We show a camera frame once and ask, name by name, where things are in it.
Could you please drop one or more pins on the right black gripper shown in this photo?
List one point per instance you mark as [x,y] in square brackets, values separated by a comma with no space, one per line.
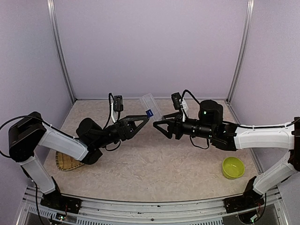
[176,123]

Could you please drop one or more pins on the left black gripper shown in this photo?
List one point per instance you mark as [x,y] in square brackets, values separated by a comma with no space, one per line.
[124,127]

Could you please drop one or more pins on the clear plastic pill organizer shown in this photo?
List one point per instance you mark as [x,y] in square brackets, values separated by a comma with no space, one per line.
[151,108]

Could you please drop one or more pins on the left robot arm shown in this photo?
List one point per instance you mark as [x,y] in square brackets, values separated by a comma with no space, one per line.
[31,131]

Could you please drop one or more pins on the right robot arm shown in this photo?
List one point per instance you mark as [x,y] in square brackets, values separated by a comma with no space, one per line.
[231,137]

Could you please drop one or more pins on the green plastic bowl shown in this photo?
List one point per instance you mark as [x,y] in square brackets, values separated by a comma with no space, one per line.
[233,168]

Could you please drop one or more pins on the woven bamboo tray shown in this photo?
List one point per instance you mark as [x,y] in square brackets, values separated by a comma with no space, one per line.
[65,162]

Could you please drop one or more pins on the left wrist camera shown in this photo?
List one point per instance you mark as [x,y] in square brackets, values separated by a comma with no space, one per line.
[116,107]

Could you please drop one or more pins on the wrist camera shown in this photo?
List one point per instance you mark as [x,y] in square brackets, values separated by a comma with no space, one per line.
[180,104]
[116,107]

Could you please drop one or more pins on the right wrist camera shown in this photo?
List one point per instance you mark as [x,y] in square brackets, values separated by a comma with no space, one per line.
[180,104]

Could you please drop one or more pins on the front aluminium rail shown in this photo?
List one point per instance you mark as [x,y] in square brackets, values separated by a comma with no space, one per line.
[108,212]

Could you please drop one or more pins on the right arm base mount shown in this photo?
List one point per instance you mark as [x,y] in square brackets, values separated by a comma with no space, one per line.
[240,203]

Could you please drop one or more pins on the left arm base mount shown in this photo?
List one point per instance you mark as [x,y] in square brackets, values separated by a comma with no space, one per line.
[61,202]

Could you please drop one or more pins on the right aluminium frame post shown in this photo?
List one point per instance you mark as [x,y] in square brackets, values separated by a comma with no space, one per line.
[242,50]

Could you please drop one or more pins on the aluminium frame post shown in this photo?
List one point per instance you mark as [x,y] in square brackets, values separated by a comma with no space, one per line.
[242,50]
[59,50]

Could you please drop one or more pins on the left aluminium frame post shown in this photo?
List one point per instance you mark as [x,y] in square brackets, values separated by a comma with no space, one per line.
[59,50]

